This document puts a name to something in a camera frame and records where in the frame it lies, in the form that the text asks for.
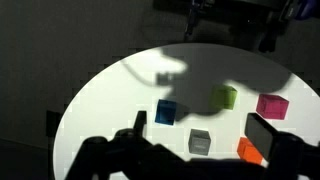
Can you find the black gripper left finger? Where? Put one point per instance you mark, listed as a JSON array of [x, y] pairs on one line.
[[141, 121]]

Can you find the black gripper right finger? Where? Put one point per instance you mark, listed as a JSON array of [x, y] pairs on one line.
[[261, 135]]

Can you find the lime green block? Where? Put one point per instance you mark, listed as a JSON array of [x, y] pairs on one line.
[[224, 97]]

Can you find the orange block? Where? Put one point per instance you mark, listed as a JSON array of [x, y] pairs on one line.
[[248, 150]]

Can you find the blue block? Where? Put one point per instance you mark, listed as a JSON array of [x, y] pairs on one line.
[[165, 112]]

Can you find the magenta block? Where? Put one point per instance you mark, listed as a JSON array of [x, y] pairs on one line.
[[272, 106]]

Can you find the gray block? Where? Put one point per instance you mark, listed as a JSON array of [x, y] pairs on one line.
[[199, 141]]

